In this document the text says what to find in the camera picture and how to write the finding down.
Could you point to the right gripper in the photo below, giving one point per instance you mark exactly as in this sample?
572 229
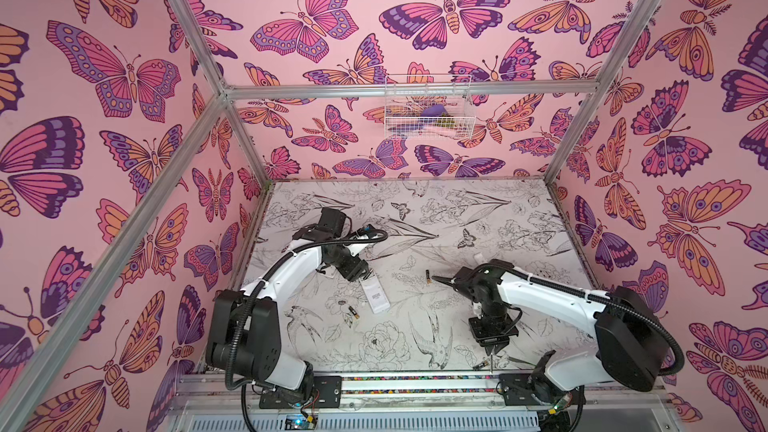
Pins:
492 340

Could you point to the white wire basket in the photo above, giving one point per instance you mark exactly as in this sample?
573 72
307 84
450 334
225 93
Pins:
429 109

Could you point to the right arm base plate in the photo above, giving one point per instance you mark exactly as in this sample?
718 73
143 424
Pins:
522 389

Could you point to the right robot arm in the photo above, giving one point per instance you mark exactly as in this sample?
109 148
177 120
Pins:
630 345

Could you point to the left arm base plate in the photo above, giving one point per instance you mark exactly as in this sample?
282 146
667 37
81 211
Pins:
317 392

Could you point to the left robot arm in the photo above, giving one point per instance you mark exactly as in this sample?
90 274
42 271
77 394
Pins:
245 339

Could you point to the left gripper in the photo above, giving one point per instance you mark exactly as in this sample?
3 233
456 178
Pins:
354 269

